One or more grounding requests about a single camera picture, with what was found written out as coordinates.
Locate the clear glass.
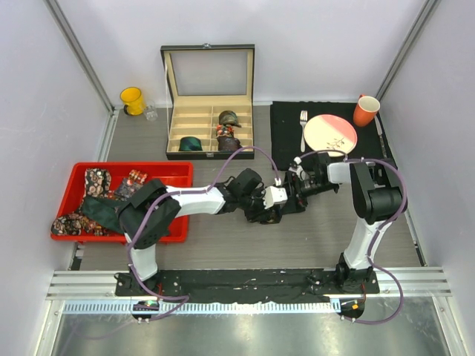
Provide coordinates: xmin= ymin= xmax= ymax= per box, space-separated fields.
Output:
xmin=143 ymin=100 xmax=158 ymax=122

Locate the red plastic bin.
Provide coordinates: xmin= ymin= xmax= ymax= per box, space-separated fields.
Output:
xmin=50 ymin=162 xmax=193 ymax=245

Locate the rolled dark maroon tie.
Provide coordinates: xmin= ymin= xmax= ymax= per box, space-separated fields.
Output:
xmin=217 ymin=136 xmax=242 ymax=152

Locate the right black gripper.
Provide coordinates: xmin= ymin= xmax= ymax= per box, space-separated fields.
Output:
xmin=280 ymin=171 xmax=336 ymax=215

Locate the silver fork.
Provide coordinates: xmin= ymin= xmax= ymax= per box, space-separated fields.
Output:
xmin=299 ymin=111 xmax=308 ymax=153

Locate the black placemat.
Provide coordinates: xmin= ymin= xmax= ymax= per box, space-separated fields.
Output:
xmin=270 ymin=102 xmax=393 ymax=171

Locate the rolled green blue tie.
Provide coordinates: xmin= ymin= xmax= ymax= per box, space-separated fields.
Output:
xmin=179 ymin=136 xmax=203 ymax=152

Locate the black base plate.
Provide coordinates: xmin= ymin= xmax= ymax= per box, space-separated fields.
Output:
xmin=114 ymin=268 xmax=380 ymax=304

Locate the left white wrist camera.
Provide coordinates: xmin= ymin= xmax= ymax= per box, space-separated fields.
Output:
xmin=263 ymin=186 xmax=287 ymax=209

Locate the orange striped rolled tie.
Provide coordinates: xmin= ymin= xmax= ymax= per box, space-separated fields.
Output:
xmin=128 ymin=169 xmax=148 ymax=185

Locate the purple cable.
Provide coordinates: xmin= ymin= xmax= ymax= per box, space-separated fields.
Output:
xmin=62 ymin=146 xmax=283 ymax=340
xmin=295 ymin=150 xmax=409 ymax=326

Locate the yellow mug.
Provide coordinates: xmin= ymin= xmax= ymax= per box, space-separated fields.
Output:
xmin=119 ymin=87 xmax=146 ymax=116

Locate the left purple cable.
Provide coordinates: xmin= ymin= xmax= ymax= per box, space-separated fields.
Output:
xmin=62 ymin=146 xmax=283 ymax=340

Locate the rolled orange floral tie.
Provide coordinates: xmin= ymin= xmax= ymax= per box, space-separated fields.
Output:
xmin=216 ymin=125 xmax=235 ymax=138

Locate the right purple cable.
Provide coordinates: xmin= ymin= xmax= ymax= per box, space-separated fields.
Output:
xmin=295 ymin=150 xmax=409 ymax=326

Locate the aluminium front rail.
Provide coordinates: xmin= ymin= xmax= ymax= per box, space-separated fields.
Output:
xmin=47 ymin=267 xmax=451 ymax=320

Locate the dark green leaf tie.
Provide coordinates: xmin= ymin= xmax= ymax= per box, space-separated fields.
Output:
xmin=79 ymin=195 xmax=123 ymax=234

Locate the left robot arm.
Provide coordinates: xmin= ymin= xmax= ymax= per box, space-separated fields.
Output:
xmin=117 ymin=168 xmax=273 ymax=296

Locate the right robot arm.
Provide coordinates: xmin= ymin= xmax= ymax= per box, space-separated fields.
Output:
xmin=281 ymin=150 xmax=407 ymax=293

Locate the silver knife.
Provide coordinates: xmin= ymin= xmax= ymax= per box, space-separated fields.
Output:
xmin=374 ymin=115 xmax=387 ymax=158

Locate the pink cream plate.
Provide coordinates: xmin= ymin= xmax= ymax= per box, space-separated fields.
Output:
xmin=304 ymin=114 xmax=358 ymax=157

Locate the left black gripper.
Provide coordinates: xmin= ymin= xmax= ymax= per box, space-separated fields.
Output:
xmin=238 ymin=187 xmax=274 ymax=223

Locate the black tie storage box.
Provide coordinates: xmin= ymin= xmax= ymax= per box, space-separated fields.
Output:
xmin=160 ymin=43 xmax=255 ymax=160

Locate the orange mug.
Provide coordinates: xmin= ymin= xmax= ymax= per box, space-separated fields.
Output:
xmin=353 ymin=94 xmax=381 ymax=127

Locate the black gold leaf tie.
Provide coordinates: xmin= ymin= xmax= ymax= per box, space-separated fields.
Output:
xmin=252 ymin=206 xmax=282 ymax=225

